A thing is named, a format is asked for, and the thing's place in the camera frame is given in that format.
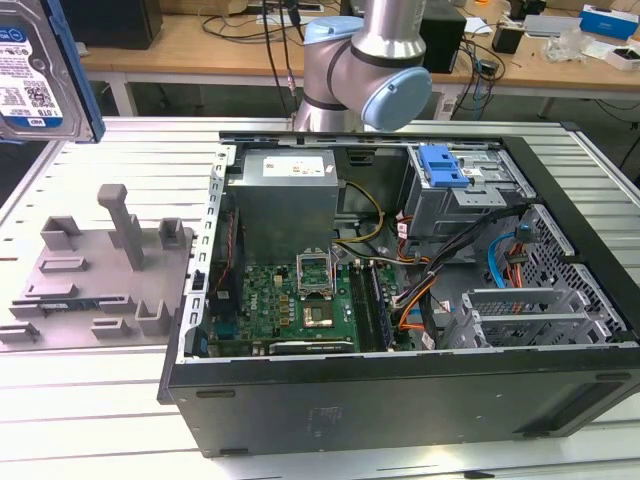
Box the blue wire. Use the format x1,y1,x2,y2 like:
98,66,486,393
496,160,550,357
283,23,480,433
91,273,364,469
487,222,534,292

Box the red yellow power wire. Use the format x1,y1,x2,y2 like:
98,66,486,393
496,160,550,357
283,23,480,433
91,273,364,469
504,252,527,290

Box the hard disk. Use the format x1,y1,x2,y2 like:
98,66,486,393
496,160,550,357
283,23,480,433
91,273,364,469
0,0,107,146

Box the silver power supply unit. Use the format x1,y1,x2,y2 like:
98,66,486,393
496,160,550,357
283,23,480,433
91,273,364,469
227,149,346,262

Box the black RAM slot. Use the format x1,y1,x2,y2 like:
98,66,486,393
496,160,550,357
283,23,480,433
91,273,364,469
354,262,379,352
348,262,371,352
360,262,385,352

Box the green motherboard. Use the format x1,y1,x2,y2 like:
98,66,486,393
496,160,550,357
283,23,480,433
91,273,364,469
209,259,416,359

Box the black case fan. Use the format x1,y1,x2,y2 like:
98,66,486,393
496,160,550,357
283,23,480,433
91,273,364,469
209,207,245,315

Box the black graphics card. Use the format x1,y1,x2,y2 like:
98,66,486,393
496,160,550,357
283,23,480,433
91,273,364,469
267,339,354,357

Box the silver optical drive cage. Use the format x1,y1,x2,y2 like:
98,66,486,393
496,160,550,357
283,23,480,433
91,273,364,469
404,144,531,242

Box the blue plastic latch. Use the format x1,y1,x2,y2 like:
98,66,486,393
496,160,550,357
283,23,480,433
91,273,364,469
419,143,470,190

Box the black PC case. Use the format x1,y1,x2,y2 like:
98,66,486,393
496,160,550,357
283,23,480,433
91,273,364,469
157,122,640,459

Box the wooden desk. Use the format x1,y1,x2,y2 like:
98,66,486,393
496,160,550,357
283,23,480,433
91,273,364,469
79,12,640,119

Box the grey parts rack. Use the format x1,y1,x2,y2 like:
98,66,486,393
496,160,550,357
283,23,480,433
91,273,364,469
0,183,196,351

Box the dark RAM stick with label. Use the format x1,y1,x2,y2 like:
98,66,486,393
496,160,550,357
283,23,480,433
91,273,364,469
39,298,104,310

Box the small black box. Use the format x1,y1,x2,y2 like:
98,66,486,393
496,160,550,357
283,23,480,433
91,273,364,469
492,24,525,55

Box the black computer tower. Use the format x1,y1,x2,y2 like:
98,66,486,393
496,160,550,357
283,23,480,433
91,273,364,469
59,0,164,51

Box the silver flat box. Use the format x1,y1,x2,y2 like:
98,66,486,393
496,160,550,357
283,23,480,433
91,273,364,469
522,13,584,38

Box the clear plastic bag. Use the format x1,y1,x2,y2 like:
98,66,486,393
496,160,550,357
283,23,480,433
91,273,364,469
543,27,612,65

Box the white box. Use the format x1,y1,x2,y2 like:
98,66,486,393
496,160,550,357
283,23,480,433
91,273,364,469
603,43,640,72

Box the blue cardboard box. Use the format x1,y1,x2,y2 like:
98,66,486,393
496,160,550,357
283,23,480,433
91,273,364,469
578,3,640,42

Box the thin red orange wires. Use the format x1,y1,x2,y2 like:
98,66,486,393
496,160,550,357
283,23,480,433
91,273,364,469
394,209,432,267

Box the orange wire bundle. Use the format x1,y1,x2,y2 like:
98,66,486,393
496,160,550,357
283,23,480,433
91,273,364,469
392,268,432,332

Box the black wire bundle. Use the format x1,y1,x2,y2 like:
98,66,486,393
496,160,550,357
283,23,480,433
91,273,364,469
418,207,529,351

